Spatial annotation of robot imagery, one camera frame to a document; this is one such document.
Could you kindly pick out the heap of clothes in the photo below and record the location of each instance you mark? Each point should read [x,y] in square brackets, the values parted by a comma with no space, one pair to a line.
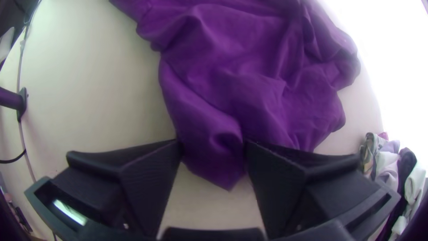
[384,160]

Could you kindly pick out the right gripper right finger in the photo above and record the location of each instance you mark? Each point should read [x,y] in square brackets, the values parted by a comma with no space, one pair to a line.
[277,187]

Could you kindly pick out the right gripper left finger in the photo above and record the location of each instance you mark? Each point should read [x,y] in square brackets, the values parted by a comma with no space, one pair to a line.
[147,180]

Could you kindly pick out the dark t-shirt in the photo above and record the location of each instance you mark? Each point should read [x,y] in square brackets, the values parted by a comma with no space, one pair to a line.
[240,77]

